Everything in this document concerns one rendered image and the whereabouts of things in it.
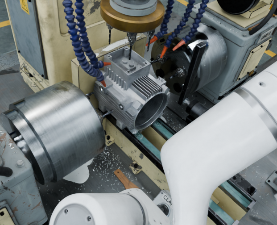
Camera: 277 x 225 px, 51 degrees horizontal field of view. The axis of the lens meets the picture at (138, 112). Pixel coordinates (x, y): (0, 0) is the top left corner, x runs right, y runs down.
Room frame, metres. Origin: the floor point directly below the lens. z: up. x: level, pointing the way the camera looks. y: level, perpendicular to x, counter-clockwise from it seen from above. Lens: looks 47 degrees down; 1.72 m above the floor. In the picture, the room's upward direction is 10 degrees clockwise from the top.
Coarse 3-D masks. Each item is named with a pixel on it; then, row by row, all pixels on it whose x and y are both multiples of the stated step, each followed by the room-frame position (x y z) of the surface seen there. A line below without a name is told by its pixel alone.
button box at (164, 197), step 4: (160, 192) 0.34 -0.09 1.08; (164, 192) 0.34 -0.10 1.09; (168, 192) 0.35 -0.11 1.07; (156, 196) 0.33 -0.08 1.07; (160, 196) 0.33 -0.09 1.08; (164, 196) 0.33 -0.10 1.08; (168, 196) 0.33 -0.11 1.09; (156, 200) 0.32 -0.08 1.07; (160, 200) 0.32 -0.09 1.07; (164, 200) 0.32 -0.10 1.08; (168, 200) 0.32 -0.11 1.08; (156, 204) 0.32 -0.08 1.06; (168, 204) 0.31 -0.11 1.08; (172, 208) 0.31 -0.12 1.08; (172, 212) 0.30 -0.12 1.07; (168, 216) 0.29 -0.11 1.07; (172, 216) 0.29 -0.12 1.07; (172, 220) 0.28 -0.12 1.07
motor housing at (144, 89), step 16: (112, 80) 0.72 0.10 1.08; (144, 80) 0.71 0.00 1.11; (96, 96) 0.71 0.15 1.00; (112, 96) 0.67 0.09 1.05; (128, 96) 0.66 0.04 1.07; (144, 96) 0.64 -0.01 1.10; (160, 96) 0.74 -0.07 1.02; (112, 112) 0.65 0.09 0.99; (128, 112) 0.62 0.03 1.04; (144, 112) 0.72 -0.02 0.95; (160, 112) 0.71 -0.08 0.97; (128, 128) 0.61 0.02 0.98; (144, 128) 0.65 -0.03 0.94
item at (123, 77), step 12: (120, 48) 0.81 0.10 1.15; (108, 60) 0.74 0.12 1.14; (120, 60) 0.78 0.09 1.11; (132, 60) 0.79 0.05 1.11; (144, 60) 0.77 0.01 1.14; (108, 72) 0.74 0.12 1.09; (120, 72) 0.70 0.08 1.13; (132, 72) 0.69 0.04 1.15; (144, 72) 0.73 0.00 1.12; (120, 84) 0.70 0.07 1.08
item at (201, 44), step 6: (198, 48) 0.74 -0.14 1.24; (204, 48) 0.75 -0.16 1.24; (198, 54) 0.73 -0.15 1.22; (192, 60) 0.74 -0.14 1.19; (198, 60) 0.74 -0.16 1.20; (192, 66) 0.74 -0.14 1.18; (198, 66) 0.75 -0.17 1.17; (192, 72) 0.73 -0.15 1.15; (186, 78) 0.74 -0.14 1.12; (192, 78) 0.74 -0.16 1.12; (186, 84) 0.74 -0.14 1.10; (192, 84) 0.75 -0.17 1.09; (186, 90) 0.73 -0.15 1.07; (180, 96) 0.74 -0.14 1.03; (186, 96) 0.74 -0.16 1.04; (180, 102) 0.74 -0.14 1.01
